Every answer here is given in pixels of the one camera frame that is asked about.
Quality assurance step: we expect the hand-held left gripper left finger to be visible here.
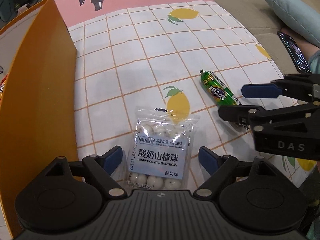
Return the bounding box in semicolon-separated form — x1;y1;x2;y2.
42;145;128;197

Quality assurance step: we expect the light blue cushion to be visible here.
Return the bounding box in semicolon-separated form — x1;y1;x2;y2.
260;0;320;48

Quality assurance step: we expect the orange storage box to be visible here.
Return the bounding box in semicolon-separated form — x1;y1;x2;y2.
0;0;77;239

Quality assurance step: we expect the person's teal clothing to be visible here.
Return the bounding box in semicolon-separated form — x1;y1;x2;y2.
308;50;320;74

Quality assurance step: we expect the large red snack packet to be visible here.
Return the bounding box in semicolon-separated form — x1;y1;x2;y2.
0;74;10;105

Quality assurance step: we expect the clear packet of white balls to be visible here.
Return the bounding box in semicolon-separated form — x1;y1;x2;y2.
124;106;202;193

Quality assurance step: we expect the lemon printed checked blanket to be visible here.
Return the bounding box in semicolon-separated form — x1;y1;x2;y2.
40;0;320;198

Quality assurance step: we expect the beige sofa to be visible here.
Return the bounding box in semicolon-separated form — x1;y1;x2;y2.
207;0;320;80

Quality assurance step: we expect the person's leg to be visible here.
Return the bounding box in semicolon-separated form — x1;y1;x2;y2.
297;41;320;63

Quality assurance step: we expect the black smartphone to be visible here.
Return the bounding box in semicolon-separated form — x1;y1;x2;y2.
277;30;312;74

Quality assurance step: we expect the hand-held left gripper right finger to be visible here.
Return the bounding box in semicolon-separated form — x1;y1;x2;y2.
195;146;278;197

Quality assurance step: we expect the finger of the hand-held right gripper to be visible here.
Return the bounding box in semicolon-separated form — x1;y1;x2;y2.
218;104;320;130
241;73;320;103

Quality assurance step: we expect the green sausage stick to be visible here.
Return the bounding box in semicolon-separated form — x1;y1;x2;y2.
199;69;242;107

